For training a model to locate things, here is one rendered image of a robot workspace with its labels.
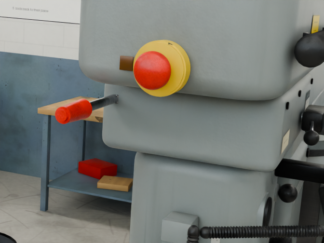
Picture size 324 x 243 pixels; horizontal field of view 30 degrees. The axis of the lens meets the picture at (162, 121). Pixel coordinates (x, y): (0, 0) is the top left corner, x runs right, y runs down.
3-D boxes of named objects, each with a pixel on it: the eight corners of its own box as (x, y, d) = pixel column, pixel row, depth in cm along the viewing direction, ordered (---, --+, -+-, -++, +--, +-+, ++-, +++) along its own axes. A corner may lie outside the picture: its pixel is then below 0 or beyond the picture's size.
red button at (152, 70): (165, 93, 61) (168, 53, 60) (128, 88, 62) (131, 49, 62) (175, 89, 64) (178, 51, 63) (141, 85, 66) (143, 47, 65)
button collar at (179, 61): (182, 100, 64) (187, 43, 63) (130, 93, 66) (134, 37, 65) (188, 97, 66) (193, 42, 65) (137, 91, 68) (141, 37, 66)
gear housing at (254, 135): (278, 177, 74) (287, 96, 72) (97, 148, 81) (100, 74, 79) (308, 128, 105) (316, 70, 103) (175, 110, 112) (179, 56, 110)
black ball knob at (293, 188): (295, 207, 92) (297, 188, 92) (275, 203, 93) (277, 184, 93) (297, 201, 95) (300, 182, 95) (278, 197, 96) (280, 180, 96)
